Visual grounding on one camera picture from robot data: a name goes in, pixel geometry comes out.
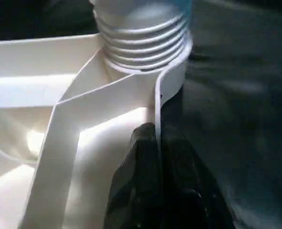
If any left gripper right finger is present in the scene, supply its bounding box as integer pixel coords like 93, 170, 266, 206
160, 135, 236, 229

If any white plastic table top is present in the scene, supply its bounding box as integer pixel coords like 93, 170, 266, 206
0, 30, 194, 229

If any black work mat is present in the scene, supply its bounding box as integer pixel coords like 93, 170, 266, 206
0, 0, 282, 229

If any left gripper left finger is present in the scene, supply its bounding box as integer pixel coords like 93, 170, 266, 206
104, 123, 161, 229

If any white plastic table leg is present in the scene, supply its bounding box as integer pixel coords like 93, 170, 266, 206
88, 0, 194, 73

